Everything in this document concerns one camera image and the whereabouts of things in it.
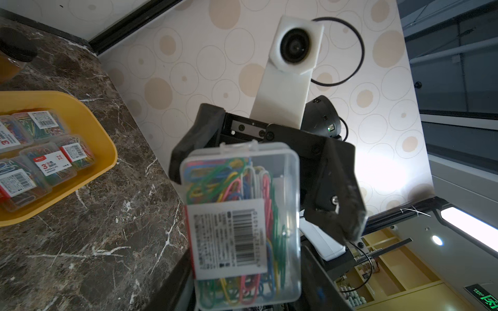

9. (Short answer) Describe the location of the paper clip box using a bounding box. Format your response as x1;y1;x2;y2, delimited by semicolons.
20;142;77;187
1;155;52;213
0;115;34;154
11;110;70;142
180;141;302;310
53;135;95;171

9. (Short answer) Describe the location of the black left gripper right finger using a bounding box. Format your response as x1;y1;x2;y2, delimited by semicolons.
300;246;353;310

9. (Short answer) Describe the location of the right cinnamon spice bottle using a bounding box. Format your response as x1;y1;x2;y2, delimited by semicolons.
1;27;38;84

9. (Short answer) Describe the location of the yellow plastic storage tray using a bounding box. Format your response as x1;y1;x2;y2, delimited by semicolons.
1;91;117;227

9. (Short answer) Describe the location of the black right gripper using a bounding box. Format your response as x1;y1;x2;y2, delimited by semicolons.
168;96;368;246

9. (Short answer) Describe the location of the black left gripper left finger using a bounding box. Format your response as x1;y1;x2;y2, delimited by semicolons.
144;249;195;310

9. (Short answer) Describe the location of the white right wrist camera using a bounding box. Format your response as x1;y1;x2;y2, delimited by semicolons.
250;16;324;129

